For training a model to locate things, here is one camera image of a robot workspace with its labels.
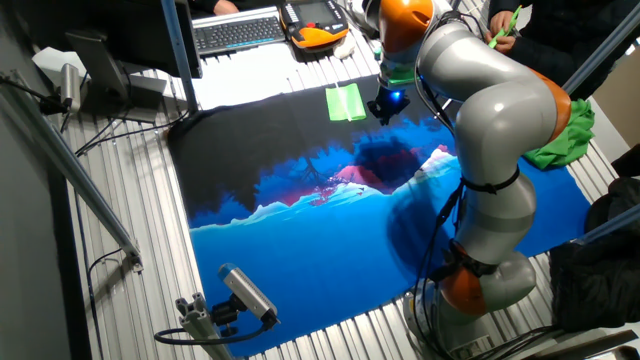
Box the black camera cable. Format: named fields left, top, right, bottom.
left=153, top=319, right=274, bottom=347

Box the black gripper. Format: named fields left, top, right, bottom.
left=366, top=85, right=412, bottom=127

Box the black jacket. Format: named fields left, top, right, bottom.
left=548, top=144, right=640, bottom=334

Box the aluminium profile camera post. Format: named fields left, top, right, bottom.
left=174, top=292, right=235, bottom=360

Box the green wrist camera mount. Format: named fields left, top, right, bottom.
left=377, top=62, right=419, bottom=87

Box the blue landscape print cloth mat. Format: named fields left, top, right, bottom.
left=166, top=74, right=593, bottom=359

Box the blue grey vertical frame post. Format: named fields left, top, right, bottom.
left=159, top=0, right=200, bottom=114

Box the black round haptic device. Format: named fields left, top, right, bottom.
left=360, top=0, right=382, bottom=39

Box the operator dark sleeve forearm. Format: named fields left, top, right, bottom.
left=187, top=0, right=221, bottom=14

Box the crumpled green cloth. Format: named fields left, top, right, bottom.
left=522, top=98, right=596, bottom=171

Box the bare hand with dark sleeve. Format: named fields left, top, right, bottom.
left=483, top=30, right=517, bottom=55
left=489, top=9, right=516, bottom=37

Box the green flag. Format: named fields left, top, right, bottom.
left=324, top=82, right=368, bottom=123

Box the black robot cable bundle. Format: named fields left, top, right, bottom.
left=412, top=12, right=566, bottom=360

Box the orange black teach pendant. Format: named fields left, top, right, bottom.
left=278, top=0, right=350, bottom=51

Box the person in dark clothes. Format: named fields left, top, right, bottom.
left=487, top=0, right=640, bottom=101

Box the grey diagonal frame strut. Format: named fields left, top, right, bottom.
left=0, top=74, right=145, bottom=274

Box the silver cylindrical camera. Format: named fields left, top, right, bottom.
left=59, top=63, right=82, bottom=114

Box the black silver keyboard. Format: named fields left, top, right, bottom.
left=191, top=6, right=287, bottom=57

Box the white rounded block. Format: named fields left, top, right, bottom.
left=333, top=37, right=357, bottom=60

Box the black monitor with stand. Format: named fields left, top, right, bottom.
left=14, top=0, right=204, bottom=125

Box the silver depth camera blue end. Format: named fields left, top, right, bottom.
left=217, top=263, right=281, bottom=331

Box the blue grey frame strut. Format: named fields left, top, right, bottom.
left=569, top=203, right=640, bottom=246
left=564, top=2, right=640, bottom=92

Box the black monitor cable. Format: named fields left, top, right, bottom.
left=73, top=108, right=192, bottom=157

